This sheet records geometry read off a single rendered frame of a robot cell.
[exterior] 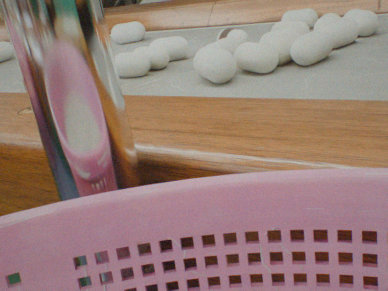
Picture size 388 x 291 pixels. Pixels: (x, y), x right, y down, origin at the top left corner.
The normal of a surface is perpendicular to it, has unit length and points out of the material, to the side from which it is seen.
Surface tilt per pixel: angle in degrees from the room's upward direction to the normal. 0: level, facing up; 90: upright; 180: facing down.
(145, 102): 0
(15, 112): 0
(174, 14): 45
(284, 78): 0
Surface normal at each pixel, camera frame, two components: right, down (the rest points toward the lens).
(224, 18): -0.48, -0.36
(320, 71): -0.16, -0.91
